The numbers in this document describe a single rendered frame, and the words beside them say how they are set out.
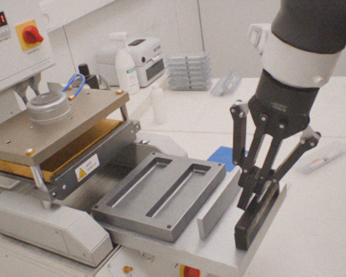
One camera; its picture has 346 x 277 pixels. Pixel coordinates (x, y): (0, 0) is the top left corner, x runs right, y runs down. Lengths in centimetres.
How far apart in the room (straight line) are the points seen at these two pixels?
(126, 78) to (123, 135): 88
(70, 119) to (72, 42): 104
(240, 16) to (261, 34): 267
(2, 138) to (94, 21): 124
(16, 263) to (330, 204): 72
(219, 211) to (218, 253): 8
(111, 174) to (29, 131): 23
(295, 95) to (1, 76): 62
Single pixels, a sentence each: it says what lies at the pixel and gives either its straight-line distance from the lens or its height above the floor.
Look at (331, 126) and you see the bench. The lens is 144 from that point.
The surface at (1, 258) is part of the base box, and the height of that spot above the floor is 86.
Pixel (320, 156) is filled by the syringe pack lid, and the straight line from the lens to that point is 124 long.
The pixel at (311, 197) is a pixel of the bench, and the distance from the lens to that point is 112.
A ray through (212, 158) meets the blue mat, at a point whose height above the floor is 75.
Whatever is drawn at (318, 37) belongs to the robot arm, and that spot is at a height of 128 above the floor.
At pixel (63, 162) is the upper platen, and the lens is 78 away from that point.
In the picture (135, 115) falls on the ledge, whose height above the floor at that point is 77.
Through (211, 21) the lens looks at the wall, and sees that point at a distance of 329.
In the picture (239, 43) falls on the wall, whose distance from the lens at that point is 328.
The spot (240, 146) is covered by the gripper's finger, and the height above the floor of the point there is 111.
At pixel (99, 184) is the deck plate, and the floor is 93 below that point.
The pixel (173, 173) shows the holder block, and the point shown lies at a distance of 79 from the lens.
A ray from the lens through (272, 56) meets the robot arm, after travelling 52.
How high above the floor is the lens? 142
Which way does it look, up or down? 28 degrees down
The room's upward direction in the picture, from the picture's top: 10 degrees counter-clockwise
